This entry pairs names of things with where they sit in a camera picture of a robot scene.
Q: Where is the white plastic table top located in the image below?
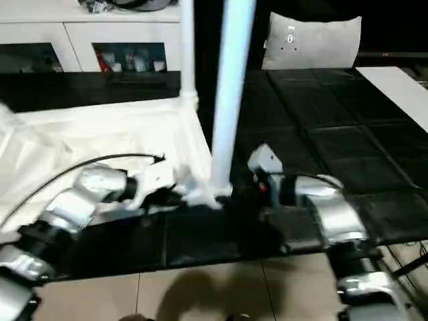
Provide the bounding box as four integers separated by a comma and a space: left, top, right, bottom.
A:
0, 96, 232, 235

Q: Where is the white plastic table leg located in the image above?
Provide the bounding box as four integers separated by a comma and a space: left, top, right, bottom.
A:
0, 101, 16, 120
209, 0, 259, 199
179, 0, 201, 113

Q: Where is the black work mat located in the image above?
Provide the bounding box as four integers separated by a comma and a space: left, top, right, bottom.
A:
0, 68, 428, 280

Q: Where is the red packet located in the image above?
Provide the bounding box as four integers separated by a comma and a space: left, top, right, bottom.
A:
99, 50, 112, 73

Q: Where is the grey cushion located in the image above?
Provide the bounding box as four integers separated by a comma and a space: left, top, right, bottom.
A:
260, 11, 363, 71

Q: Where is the black cabinet with gold label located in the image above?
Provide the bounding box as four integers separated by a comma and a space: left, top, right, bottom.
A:
195, 0, 274, 74

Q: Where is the black floor stand bar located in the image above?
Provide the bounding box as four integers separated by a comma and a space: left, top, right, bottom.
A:
391, 253, 428, 278

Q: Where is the white flat board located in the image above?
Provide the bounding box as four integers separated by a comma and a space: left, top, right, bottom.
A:
354, 66, 428, 134

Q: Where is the black round helmet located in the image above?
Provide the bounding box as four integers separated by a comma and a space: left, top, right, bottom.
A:
112, 0, 172, 12

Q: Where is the white sideboard cabinet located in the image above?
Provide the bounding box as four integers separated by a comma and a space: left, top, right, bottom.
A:
0, 0, 188, 74

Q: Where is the black crumpled bundle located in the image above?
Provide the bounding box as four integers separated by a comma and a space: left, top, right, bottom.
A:
78, 0, 111, 15

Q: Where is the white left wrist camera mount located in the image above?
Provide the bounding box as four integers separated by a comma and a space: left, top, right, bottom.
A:
128, 163, 178, 211

